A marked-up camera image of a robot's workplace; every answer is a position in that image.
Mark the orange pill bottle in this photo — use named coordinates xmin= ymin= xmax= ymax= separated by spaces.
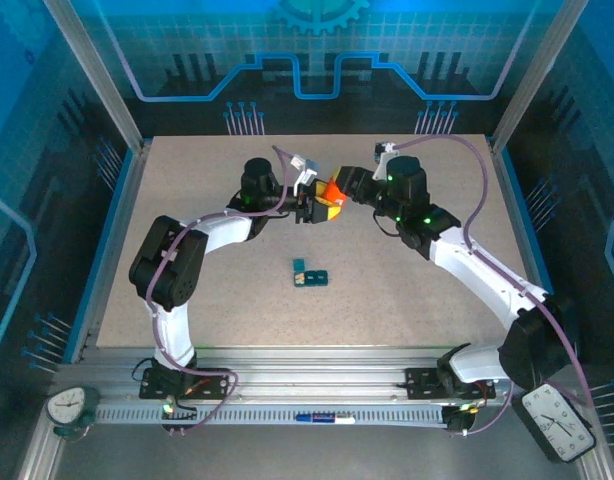
xmin=320 ymin=172 xmax=348 ymax=206

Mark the teal pill organizer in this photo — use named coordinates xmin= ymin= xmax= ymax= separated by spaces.
xmin=290 ymin=257 xmax=331 ymax=289

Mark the blue white marker pen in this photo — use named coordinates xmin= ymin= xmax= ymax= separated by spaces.
xmin=294 ymin=412 xmax=357 ymax=426

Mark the black rectangular alarm clock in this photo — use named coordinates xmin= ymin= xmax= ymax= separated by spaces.
xmin=519 ymin=382 xmax=597 ymax=464

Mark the round green alarm clock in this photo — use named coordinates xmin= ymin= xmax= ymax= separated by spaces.
xmin=45 ymin=384 xmax=102 ymax=441

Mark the aluminium blue side rail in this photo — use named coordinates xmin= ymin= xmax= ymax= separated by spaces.
xmin=61 ymin=139 xmax=153 ymax=364
xmin=486 ymin=134 xmax=578 ymax=366

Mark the aluminium frame post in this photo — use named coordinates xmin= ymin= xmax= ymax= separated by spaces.
xmin=489 ymin=0 xmax=596 ymax=151
xmin=44 ymin=0 xmax=153 ymax=151

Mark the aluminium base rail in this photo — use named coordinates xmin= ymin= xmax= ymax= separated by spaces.
xmin=56 ymin=347 xmax=583 ymax=406

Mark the slotted grey cable duct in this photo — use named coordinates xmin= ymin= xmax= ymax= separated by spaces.
xmin=94 ymin=403 xmax=451 ymax=427

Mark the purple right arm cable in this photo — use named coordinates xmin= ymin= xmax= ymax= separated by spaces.
xmin=395 ymin=133 xmax=591 ymax=437

